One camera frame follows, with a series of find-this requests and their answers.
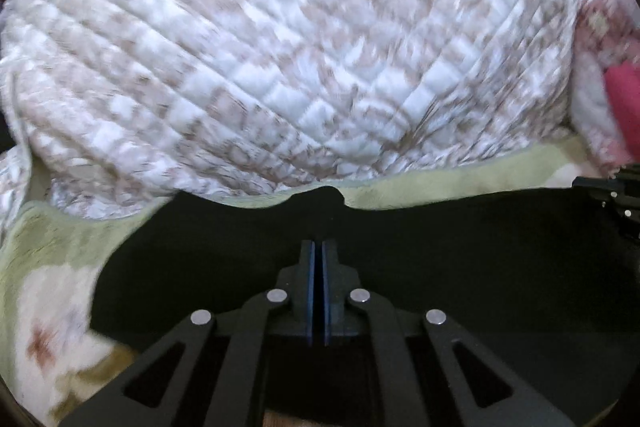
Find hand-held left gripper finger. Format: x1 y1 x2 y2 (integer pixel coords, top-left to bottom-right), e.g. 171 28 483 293
322 239 576 427
60 239 317 427

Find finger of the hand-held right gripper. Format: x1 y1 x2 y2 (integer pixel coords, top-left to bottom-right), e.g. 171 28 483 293
571 167 640 242

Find black pants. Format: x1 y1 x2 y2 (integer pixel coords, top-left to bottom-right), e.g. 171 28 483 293
90 186 640 413

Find pink floral comforter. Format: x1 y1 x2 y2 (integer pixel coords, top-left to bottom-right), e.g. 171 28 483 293
569 0 640 180

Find white beige quilted bedspread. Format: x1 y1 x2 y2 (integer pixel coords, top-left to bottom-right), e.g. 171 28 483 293
0 0 621 222

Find floral fleece blanket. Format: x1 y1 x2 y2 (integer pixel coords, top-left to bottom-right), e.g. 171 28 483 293
0 138 618 427

